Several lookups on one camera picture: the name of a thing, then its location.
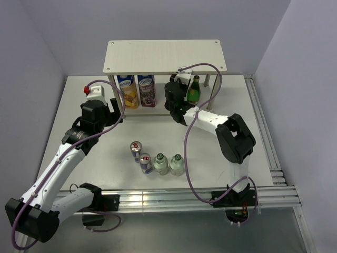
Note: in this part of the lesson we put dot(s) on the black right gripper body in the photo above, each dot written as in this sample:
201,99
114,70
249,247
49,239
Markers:
185,87

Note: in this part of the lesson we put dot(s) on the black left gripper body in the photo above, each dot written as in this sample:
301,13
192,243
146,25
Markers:
108,117

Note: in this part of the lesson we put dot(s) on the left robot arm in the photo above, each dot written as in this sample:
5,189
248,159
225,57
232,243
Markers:
37,213

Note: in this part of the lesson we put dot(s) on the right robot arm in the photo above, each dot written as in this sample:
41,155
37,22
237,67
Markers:
235,138

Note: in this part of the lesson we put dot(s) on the white two-tier shelf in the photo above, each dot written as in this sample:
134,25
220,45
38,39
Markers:
162,58

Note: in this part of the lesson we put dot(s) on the pineapple juice carton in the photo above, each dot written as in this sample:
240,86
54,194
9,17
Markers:
128,88

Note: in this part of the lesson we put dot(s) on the red grape juice carton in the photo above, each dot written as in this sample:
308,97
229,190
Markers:
146,85

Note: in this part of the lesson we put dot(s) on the silver blue energy can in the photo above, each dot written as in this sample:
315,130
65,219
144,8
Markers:
146,163
136,150

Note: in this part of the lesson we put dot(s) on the clear bottle green cap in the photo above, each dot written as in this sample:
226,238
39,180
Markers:
177,165
161,165

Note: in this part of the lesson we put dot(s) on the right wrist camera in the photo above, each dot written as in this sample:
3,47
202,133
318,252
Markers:
183,75

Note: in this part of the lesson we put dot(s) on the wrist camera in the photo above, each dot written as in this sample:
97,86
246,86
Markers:
183,75
95,93

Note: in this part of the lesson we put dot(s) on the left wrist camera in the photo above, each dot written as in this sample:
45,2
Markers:
95,93

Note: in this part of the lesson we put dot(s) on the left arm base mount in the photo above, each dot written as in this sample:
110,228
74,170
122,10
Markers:
96,214

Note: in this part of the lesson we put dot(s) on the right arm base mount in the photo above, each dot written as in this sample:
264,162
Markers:
241,202

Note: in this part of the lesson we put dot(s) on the aluminium rail frame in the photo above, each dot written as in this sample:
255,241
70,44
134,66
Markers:
110,166

